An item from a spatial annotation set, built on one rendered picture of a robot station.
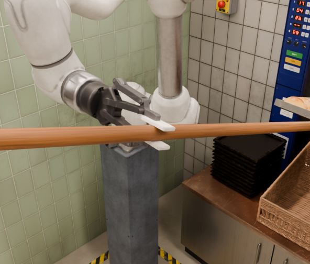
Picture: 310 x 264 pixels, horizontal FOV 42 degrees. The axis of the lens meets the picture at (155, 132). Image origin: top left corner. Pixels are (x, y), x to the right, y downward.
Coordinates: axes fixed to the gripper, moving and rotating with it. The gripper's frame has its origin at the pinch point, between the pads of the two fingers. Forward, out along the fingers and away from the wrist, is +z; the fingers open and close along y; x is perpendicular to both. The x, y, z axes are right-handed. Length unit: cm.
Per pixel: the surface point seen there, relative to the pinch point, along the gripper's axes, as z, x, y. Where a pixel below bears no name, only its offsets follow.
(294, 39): -48, -142, -26
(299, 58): -43, -145, -18
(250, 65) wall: -74, -153, -6
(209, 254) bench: -49, -135, 101
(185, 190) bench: -70, -122, 69
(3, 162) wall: -121, -38, 67
